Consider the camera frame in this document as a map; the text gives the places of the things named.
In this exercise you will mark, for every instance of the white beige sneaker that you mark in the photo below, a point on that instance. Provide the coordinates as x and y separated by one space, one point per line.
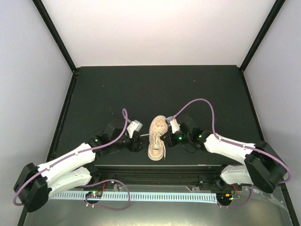
157 139

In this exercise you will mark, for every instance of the light blue slotted cable duct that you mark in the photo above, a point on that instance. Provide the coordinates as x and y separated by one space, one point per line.
140 197

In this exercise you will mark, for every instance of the black front frame rail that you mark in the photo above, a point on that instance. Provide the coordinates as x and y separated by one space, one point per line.
217 178

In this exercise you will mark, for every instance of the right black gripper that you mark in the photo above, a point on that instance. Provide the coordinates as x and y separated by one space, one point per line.
170 141

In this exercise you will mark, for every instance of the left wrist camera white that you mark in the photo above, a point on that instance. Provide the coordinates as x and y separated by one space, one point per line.
133 126

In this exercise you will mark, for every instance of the left small circuit board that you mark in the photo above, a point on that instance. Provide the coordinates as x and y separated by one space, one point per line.
94 194

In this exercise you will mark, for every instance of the black aluminium frame left post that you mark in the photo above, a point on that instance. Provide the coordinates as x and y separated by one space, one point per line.
54 33

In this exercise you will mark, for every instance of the white shoelace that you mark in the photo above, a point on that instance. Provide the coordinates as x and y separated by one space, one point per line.
157 139

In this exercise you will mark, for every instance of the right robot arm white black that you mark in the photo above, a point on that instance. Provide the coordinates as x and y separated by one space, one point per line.
259 164

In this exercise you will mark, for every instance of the right small circuit board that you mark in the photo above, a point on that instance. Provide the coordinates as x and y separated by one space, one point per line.
227 197

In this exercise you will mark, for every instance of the black aluminium frame post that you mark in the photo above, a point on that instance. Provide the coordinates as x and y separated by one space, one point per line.
54 33
273 13

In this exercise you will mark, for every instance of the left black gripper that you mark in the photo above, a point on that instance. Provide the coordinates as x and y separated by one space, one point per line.
135 146

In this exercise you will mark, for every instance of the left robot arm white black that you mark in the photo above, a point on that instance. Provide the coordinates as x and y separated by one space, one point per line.
37 184

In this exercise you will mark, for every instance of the black aluminium frame right post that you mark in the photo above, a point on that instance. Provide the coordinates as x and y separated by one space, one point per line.
273 13

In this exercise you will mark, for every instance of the small circuit board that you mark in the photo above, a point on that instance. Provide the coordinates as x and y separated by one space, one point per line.
94 194
227 197

